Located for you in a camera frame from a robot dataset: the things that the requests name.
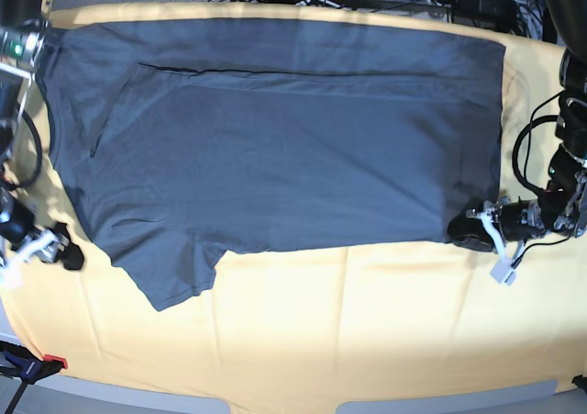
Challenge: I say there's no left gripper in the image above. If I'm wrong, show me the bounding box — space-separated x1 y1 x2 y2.
447 196 546 261

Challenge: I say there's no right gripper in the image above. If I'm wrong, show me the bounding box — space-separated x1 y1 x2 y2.
1 202 85 290

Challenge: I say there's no blue-grey T-shirt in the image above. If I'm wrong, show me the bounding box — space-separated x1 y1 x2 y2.
38 18 505 310

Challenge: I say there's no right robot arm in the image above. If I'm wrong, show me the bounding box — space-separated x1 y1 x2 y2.
1 0 84 290

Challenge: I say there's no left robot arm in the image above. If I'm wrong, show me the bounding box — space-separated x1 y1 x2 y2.
448 0 586 253

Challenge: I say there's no blue clamp with red pad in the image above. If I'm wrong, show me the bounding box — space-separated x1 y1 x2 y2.
1 341 68 414

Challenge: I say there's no black clamp right edge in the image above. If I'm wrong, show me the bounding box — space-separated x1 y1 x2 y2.
571 375 587 393

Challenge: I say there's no yellow table cloth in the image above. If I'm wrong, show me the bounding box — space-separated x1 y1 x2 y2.
0 3 587 409

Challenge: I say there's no black power adapter box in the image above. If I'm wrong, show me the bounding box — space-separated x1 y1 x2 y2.
452 0 518 27

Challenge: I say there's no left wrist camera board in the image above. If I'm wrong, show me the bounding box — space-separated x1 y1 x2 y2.
490 258 516 285

